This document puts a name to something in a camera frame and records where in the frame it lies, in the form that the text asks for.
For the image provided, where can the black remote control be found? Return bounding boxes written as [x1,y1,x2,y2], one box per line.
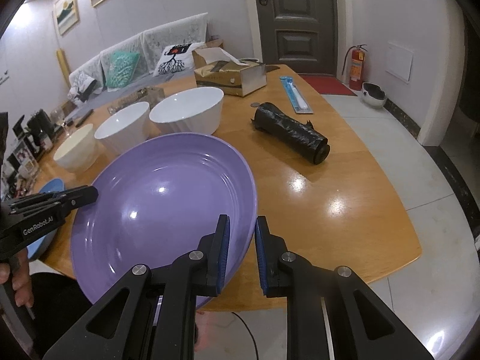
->
[75,109,94,128]

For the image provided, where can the glass ashtray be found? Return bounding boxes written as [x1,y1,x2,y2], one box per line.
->
[107,86,165,116]

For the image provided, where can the white wall panel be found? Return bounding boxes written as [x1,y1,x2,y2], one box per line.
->
[385,42,414,84]

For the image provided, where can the blue packaged toothbrush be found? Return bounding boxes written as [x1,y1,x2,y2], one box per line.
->
[280,76,313,115]

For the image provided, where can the cream bowl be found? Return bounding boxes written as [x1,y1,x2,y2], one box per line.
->
[54,124,99,174]

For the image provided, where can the red doormat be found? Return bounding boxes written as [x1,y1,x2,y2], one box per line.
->
[300,74,356,96]

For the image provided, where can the dark brown door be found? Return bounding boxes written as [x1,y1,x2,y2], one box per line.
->
[256,0,338,76]

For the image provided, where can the gold tissue box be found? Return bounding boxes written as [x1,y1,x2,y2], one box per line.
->
[192,47,267,98]

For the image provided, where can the metal helmet on floor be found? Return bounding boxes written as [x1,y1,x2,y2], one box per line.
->
[361,82,387,109]

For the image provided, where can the floral cushion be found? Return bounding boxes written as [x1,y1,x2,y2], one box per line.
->
[67,72,98,107]

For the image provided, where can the wine glass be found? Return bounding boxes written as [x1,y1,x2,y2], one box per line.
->
[49,106,69,136]

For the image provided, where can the red fire extinguisher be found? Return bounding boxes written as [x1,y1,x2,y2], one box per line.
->
[342,44,368,91]

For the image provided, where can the black kettle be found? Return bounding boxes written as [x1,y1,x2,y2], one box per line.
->
[27,109,55,152]

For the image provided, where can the teal cushion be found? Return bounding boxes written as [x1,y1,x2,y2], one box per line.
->
[106,50,140,90]

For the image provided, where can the person's left hand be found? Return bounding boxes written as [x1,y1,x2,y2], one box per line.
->
[0,249,34,308]

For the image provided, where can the blue plate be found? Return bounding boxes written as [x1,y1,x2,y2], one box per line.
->
[26,178,65,263]

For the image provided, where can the white bowl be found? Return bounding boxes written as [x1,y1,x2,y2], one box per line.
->
[149,87,224,135]
[94,102,151,155]

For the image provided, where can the black garbage bag roll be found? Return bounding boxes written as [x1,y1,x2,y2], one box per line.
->
[251,102,330,165]

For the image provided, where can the purple plate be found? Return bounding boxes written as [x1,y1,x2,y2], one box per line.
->
[71,133,257,303]

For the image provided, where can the left small painting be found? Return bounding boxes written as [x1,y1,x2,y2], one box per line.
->
[54,0,80,36]

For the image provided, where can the grey sofa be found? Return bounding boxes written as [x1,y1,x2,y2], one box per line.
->
[55,11,226,121]

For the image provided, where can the white tree cushion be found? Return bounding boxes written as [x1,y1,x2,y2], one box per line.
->
[153,42,206,77]

